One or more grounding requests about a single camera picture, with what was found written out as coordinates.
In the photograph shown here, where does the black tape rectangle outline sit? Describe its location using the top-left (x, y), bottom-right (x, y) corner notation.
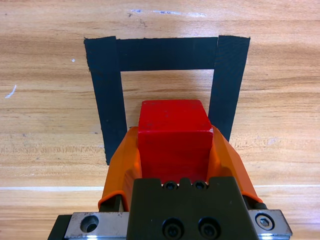
top-left (83, 35), bottom-right (251, 166)

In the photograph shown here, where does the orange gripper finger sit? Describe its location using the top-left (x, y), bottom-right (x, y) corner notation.
top-left (206, 124), bottom-right (266, 210)
top-left (97, 126), bottom-right (143, 213)

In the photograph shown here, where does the red wooden cube block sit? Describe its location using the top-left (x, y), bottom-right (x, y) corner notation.
top-left (137, 99), bottom-right (214, 185)

